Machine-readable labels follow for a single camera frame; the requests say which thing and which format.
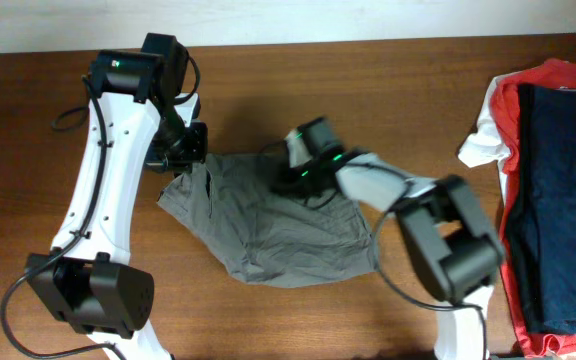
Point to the red folded garment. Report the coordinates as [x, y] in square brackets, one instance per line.
[504, 110]

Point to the black folded garment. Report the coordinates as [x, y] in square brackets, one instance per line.
[521, 230]

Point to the white folded garment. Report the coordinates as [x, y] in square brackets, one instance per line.
[485, 145]

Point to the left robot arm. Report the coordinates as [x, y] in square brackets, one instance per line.
[139, 119]

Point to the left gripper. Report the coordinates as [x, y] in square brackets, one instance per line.
[169, 163]

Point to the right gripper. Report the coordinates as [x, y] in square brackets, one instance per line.
[288, 183]

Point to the grey shorts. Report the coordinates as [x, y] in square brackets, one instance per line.
[263, 238]

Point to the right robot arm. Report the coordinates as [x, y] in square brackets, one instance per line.
[452, 245]

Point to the navy blue folded garment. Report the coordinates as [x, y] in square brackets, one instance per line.
[553, 203]

